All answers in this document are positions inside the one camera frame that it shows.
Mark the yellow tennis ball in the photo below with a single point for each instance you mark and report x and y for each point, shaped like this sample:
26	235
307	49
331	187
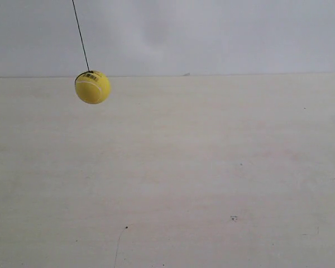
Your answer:
92	87

